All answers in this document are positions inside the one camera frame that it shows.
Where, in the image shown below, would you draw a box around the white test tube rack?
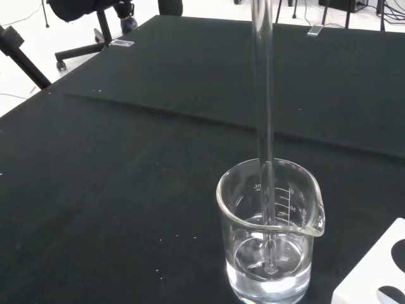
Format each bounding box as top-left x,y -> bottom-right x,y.
330,217 -> 405,304

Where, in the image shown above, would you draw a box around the black bench cloth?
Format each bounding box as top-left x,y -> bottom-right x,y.
0,14 -> 405,304

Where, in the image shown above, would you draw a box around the glass beaker with water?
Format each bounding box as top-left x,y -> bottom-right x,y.
216,157 -> 327,304

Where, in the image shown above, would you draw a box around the black office chair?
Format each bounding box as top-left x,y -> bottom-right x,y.
46,0 -> 134,71

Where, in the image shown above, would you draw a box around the black tripod legs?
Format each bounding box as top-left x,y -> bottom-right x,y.
274,0 -> 387,32

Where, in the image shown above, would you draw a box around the purple floor cables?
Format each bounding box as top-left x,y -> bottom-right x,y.
375,0 -> 405,28

